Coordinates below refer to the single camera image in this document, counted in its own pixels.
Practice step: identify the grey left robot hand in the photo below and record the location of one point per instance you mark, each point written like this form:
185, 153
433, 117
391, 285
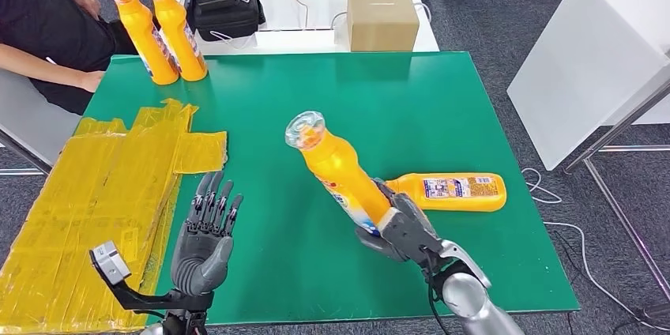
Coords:
201, 264

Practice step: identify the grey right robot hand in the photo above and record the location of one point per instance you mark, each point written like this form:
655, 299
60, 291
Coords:
416, 238

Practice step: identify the person's left hand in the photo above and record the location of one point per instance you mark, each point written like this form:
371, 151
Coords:
83, 0

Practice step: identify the person's right hand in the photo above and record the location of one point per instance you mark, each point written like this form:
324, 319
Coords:
91, 81

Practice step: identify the orange bottle clear cap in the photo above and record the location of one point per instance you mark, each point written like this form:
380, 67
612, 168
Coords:
335, 165
180, 24
408, 194
144, 34

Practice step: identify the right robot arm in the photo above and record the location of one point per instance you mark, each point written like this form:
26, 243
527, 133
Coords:
476, 306

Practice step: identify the person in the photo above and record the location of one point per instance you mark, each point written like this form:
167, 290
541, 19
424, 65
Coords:
36, 18

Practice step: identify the pale grey side table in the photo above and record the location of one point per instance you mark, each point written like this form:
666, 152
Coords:
31, 123

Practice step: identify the black carry bag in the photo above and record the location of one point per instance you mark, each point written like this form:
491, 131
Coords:
227, 18

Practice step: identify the brown cardboard box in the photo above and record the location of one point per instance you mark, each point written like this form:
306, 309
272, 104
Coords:
382, 21

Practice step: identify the white table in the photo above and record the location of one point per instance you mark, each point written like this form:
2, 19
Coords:
586, 65

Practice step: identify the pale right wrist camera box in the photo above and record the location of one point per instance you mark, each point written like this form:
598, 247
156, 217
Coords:
388, 220

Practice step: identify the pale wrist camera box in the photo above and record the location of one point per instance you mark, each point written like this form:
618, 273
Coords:
388, 220
109, 263

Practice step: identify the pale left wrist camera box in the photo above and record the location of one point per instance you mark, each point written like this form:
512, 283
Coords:
109, 263

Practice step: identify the silver metal table frame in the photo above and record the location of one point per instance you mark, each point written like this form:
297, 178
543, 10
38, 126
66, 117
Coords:
617, 128

